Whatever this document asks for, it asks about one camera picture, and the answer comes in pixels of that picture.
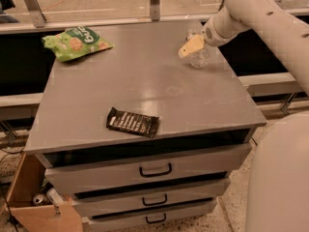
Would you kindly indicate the metal window railing frame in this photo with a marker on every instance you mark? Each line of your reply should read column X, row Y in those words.
column 22, row 16

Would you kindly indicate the grey drawer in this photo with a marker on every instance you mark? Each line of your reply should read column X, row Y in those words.
column 137, row 171
column 113, row 204
column 152, row 216

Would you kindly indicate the grey drawer cabinet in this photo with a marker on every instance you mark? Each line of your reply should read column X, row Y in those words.
column 142, row 73

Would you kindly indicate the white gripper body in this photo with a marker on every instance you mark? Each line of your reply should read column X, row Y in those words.
column 212, row 35

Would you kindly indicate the soda can in box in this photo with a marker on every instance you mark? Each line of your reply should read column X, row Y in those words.
column 40, row 200

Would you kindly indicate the clear plastic water bottle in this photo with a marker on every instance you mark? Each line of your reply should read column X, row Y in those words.
column 200, row 59

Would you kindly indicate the bottom grey drawer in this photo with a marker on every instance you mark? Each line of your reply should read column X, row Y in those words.
column 152, row 216

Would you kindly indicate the cardboard box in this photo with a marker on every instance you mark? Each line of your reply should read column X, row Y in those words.
column 46, row 218

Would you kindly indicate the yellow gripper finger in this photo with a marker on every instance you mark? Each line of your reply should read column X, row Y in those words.
column 194, row 43

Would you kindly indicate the middle grey drawer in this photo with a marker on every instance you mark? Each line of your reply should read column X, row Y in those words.
column 113, row 204

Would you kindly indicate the dark chocolate bar wrapper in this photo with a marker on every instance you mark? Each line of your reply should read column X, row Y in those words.
column 133, row 123

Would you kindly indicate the green rice chip bag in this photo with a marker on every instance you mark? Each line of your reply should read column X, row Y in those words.
column 75, row 43

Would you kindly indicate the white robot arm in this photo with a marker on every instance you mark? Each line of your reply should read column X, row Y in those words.
column 278, row 188

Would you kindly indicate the top grey drawer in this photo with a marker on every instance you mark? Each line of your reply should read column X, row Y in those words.
column 137, row 171

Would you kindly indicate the white bottle in box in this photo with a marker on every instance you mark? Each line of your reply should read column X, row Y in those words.
column 55, row 197

